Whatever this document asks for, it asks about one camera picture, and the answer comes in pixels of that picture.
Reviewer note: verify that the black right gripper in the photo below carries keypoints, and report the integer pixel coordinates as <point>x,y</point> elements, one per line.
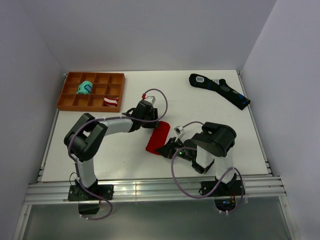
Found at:
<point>168,151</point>

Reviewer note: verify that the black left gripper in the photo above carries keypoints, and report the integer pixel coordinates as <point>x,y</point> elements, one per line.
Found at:
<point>153,113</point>

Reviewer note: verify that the red Santa sock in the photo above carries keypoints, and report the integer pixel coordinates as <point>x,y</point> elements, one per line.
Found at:
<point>158,138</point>

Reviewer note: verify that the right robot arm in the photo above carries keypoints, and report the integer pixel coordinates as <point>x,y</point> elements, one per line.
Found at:
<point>213,146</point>

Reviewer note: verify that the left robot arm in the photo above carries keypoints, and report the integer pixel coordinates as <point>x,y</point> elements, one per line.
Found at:
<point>85,137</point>

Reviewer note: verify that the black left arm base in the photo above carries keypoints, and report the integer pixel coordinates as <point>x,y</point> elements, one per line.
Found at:
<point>78,194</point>

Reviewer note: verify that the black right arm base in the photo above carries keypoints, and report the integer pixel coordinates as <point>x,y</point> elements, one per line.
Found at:
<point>223,190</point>

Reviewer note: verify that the red white striped rolled sock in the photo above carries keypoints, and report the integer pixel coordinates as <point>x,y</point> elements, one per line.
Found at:
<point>111,102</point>

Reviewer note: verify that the wooden compartment tray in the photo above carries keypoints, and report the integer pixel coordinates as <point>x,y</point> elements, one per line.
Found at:
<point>105,84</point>

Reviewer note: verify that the teal rolled sock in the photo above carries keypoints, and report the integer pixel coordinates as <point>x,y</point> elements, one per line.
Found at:
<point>85,88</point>

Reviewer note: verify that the black and blue sock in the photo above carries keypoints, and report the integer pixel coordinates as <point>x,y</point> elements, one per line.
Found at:
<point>221,87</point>

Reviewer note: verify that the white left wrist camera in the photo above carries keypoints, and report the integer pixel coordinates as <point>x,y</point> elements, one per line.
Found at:
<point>149,98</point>

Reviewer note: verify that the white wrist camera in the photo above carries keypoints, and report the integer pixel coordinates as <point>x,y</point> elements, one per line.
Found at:
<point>180,132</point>
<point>149,98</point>

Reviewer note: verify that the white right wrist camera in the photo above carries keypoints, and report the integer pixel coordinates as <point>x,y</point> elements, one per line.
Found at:
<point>180,132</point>

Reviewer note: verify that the aluminium frame rail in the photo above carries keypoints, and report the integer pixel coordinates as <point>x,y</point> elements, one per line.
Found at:
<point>158,189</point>

